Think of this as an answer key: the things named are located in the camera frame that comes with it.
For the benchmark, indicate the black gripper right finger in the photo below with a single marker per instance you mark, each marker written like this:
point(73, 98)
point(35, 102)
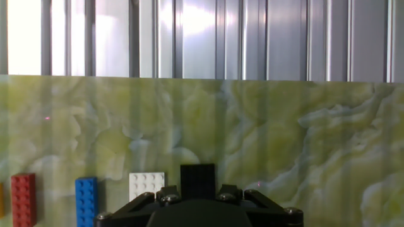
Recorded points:
point(268, 211)

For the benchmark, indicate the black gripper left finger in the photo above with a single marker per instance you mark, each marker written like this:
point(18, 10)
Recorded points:
point(132, 211)

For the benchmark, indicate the black Lego plate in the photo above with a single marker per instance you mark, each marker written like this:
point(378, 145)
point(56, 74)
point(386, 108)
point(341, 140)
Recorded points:
point(198, 179)

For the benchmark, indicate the white Lego plate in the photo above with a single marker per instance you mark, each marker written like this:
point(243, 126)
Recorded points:
point(145, 184)

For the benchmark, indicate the long blue Lego brick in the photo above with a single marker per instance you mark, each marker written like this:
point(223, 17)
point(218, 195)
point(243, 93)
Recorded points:
point(86, 201)

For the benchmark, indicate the long red Lego brick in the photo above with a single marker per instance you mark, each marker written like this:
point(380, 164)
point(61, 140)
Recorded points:
point(23, 201)

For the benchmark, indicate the yellow Lego brick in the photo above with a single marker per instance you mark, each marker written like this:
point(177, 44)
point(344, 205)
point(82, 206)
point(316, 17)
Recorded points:
point(1, 201)

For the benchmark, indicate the green marble pattern mat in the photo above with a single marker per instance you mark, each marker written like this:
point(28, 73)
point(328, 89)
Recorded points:
point(284, 132)

